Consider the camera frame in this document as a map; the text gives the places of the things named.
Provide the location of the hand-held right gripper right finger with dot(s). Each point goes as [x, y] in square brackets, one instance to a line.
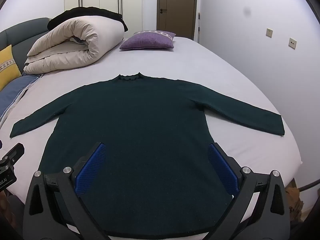
[222, 170]

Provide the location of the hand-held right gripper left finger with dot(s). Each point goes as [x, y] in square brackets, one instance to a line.
[92, 167]

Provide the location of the dark green sweater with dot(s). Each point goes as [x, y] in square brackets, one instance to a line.
[150, 117]

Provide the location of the brown paper bag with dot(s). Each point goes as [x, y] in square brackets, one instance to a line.
[295, 202]

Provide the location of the blue blanket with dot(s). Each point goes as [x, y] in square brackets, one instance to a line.
[15, 90]

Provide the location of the yellow patterned pillow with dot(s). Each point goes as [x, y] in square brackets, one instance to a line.
[7, 67]

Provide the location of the rolled beige duvet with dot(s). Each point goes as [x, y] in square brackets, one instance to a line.
[75, 45]

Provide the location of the purple pillow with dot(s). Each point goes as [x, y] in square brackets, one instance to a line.
[147, 41]

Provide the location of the grey padded headboard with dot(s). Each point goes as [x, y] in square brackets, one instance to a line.
[22, 32]

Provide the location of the black cloth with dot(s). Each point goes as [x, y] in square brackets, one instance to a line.
[82, 11]

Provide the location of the brown wooden door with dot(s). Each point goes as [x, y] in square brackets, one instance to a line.
[177, 7]

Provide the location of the beige wall socket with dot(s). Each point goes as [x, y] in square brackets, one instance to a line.
[292, 43]
[269, 32]

